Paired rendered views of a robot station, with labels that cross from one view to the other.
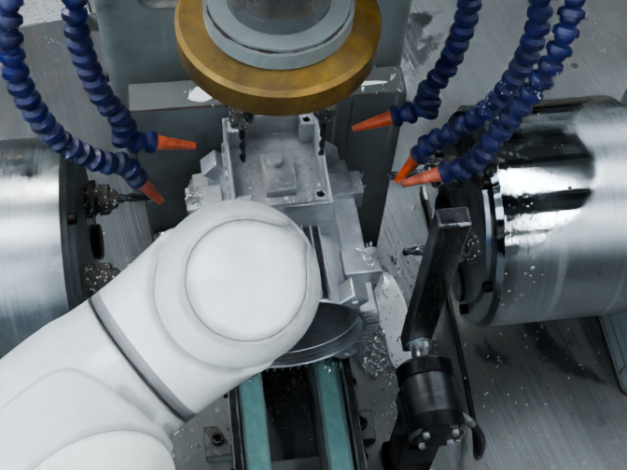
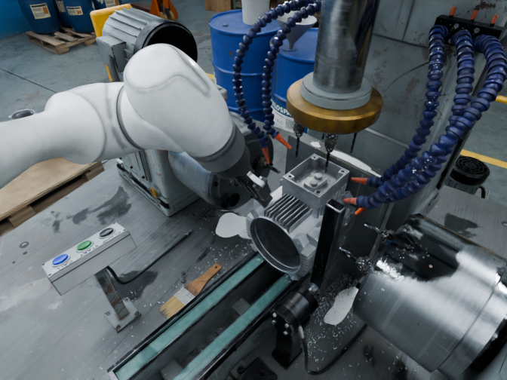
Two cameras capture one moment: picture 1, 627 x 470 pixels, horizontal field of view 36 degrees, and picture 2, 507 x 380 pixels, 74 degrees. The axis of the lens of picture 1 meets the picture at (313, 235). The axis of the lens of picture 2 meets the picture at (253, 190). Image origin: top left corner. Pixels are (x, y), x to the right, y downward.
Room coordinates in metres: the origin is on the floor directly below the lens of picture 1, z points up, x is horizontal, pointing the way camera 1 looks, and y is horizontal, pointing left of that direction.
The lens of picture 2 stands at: (0.14, -0.36, 1.63)
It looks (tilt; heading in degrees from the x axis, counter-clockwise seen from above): 42 degrees down; 56
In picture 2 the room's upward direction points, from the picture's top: straight up
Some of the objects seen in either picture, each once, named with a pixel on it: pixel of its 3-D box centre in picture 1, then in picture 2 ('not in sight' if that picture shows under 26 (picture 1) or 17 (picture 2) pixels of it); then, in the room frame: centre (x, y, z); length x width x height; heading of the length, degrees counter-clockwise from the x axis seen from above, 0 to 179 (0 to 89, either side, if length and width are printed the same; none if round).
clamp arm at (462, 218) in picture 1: (432, 288); (324, 253); (0.46, -0.12, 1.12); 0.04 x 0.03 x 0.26; 12
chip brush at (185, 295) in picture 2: not in sight; (193, 289); (0.28, 0.14, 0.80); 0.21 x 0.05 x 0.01; 16
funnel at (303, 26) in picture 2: not in sight; (294, 38); (1.53, 1.27, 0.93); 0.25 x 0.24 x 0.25; 23
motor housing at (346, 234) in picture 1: (280, 256); (300, 222); (0.55, 0.04, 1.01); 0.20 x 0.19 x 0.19; 13
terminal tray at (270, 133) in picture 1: (276, 179); (314, 185); (0.59, 0.04, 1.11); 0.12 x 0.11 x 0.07; 13
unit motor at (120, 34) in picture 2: not in sight; (141, 87); (0.40, 0.65, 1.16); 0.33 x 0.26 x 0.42; 102
